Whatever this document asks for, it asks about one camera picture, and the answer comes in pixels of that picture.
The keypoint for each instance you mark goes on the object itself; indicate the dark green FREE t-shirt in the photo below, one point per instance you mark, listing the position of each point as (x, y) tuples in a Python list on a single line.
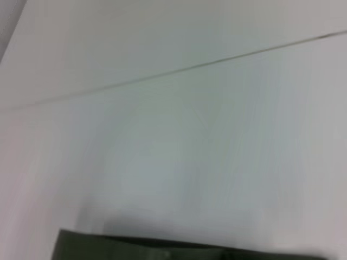
[(162, 249)]

